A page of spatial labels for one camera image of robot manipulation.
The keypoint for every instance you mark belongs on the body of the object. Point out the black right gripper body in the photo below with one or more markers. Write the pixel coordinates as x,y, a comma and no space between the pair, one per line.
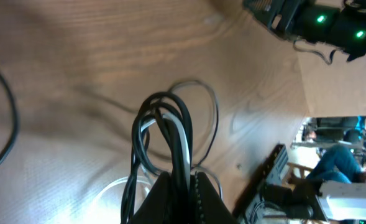
341,27

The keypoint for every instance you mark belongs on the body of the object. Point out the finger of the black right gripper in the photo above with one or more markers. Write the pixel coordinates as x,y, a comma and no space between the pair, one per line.
264,10

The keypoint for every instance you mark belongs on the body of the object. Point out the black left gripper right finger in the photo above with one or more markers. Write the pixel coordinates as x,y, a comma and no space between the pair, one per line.
206,206

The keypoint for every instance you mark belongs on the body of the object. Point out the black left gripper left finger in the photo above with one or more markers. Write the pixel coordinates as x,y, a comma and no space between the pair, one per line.
159,205

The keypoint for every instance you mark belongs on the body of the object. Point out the brown cardboard panel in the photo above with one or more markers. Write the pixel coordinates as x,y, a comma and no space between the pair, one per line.
338,89

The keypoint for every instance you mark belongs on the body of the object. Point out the person in blue jeans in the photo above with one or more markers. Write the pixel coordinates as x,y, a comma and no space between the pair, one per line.
338,164

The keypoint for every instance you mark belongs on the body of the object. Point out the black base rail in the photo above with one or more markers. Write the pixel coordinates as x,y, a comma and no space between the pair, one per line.
269,180

